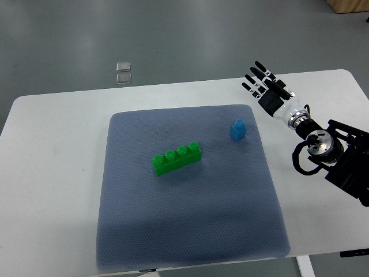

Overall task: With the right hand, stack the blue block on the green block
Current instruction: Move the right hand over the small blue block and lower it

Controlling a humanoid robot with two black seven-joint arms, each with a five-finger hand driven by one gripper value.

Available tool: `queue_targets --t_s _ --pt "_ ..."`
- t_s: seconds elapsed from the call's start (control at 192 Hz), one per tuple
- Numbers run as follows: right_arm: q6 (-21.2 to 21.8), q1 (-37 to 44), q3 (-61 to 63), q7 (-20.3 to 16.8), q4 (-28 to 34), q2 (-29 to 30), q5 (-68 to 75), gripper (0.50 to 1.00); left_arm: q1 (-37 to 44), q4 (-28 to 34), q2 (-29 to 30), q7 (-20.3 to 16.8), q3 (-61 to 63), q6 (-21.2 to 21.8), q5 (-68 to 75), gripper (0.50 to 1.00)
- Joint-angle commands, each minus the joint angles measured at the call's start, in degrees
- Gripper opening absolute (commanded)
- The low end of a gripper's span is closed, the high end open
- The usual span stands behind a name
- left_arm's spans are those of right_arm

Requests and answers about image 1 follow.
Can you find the blue toy block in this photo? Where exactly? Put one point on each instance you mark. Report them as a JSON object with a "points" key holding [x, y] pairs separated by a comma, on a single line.
{"points": [[238, 130]]}

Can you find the blue-grey fabric mat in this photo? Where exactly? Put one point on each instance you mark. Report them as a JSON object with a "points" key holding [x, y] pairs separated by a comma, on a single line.
{"points": [[221, 208]]}

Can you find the white table leg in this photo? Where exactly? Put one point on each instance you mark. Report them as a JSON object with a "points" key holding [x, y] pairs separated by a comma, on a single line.
{"points": [[305, 266]]}

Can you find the black desk control panel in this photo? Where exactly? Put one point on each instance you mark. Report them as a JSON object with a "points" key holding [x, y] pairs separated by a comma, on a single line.
{"points": [[354, 253]]}

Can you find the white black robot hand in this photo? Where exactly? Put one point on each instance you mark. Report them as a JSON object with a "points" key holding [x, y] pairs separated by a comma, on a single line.
{"points": [[275, 97]]}

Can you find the green four-stud toy block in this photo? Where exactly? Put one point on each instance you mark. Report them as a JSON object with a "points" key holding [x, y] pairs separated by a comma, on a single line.
{"points": [[175, 159]]}

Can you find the upper metal floor plate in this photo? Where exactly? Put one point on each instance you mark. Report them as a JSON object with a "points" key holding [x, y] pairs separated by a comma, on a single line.
{"points": [[123, 66]]}

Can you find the wooden box corner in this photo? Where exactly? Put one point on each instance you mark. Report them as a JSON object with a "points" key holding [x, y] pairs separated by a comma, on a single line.
{"points": [[348, 6]]}

